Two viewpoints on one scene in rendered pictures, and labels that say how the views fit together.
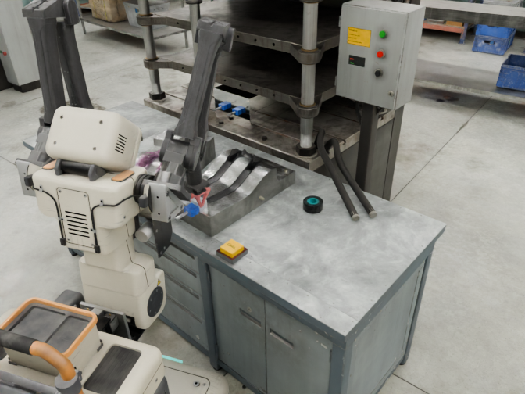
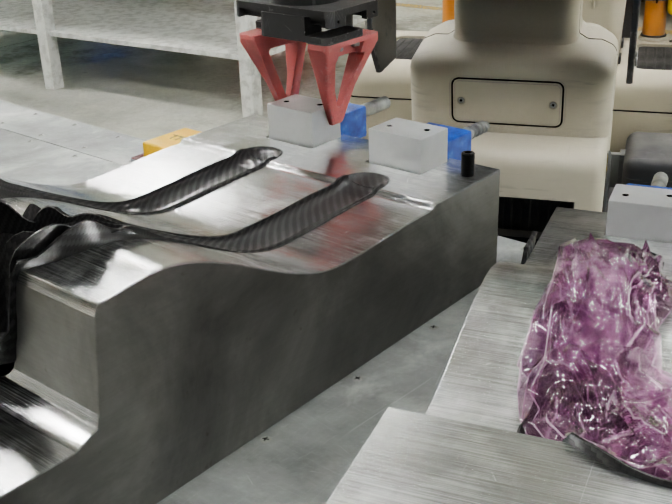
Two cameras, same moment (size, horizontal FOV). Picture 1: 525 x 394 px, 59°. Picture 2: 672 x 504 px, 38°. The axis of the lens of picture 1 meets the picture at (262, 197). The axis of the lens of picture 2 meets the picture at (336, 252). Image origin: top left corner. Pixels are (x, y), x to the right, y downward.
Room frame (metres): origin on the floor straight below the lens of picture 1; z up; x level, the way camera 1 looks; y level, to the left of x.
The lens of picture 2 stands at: (2.24, 0.24, 1.15)
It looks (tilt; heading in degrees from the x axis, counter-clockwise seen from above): 25 degrees down; 179
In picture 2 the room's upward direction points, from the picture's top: 2 degrees counter-clockwise
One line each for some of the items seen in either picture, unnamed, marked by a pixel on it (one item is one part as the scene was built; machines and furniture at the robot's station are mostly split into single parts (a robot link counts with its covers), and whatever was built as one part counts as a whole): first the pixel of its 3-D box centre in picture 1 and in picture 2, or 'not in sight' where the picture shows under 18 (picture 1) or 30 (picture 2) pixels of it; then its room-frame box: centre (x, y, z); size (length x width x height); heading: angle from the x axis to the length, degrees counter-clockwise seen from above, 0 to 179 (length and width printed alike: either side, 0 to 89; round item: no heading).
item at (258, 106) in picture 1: (262, 94); not in sight; (2.60, -0.01, 0.87); 0.50 x 0.27 x 0.17; 138
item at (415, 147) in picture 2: not in sight; (442, 145); (1.48, 0.35, 0.89); 0.13 x 0.05 x 0.05; 138
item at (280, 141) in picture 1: (265, 106); not in sight; (2.69, -0.03, 0.76); 1.30 x 0.84 x 0.07; 48
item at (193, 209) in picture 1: (189, 211); (340, 119); (1.41, 0.27, 0.89); 0.13 x 0.05 x 0.05; 138
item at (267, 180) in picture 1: (233, 182); (135, 267); (1.64, 0.12, 0.87); 0.50 x 0.26 x 0.14; 138
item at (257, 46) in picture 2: (198, 195); (297, 61); (1.43, 0.23, 0.95); 0.07 x 0.07 x 0.09; 48
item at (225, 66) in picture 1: (266, 76); not in sight; (2.69, -0.04, 0.96); 1.29 x 0.83 x 0.18; 48
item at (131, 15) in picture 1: (147, 13); not in sight; (7.09, 1.59, 0.42); 0.60 x 0.42 x 0.33; 46
